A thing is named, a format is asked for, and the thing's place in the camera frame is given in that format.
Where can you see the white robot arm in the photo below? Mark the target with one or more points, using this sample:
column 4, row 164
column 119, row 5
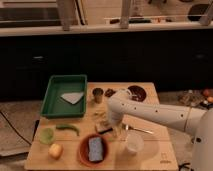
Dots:
column 193, row 121

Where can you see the clear plastic cup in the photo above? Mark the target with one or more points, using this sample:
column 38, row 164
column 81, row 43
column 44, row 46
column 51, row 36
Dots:
column 134, row 143

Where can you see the green plastic cup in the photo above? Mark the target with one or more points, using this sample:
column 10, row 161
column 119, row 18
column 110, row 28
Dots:
column 46, row 136

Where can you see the dark red bowl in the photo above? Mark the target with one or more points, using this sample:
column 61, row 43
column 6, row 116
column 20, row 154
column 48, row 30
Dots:
column 138, row 93

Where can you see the white cloth piece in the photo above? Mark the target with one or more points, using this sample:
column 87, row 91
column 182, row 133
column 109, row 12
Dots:
column 72, row 98

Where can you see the green plastic tray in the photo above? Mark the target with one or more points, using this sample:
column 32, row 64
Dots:
column 54, row 106

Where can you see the blue sponge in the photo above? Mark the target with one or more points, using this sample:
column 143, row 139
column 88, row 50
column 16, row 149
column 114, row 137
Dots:
column 95, row 149

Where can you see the green chili pepper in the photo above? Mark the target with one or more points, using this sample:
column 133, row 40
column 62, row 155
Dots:
column 68, row 126

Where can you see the orange bowl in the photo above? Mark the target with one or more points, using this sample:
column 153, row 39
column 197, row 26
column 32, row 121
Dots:
column 83, row 151

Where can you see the yellow lemon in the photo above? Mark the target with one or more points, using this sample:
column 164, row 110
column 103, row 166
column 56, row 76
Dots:
column 55, row 151

